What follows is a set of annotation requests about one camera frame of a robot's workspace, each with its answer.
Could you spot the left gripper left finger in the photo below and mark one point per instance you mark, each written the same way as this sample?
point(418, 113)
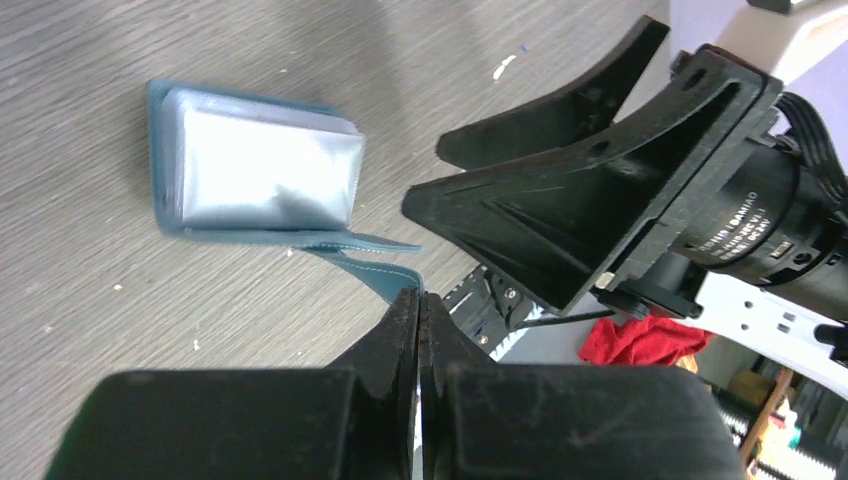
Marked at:
point(351, 419)

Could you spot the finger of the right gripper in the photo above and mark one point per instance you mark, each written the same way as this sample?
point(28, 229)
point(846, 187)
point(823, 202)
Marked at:
point(569, 114)

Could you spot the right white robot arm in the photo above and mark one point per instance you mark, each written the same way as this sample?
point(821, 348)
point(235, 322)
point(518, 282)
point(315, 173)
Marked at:
point(785, 39)

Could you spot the red cloth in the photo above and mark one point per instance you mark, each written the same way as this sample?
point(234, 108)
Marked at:
point(654, 341)

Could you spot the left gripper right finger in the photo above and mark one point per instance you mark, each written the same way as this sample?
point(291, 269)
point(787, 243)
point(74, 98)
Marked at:
point(485, 420)

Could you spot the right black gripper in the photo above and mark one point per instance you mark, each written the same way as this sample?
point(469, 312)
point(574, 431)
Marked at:
point(643, 210)

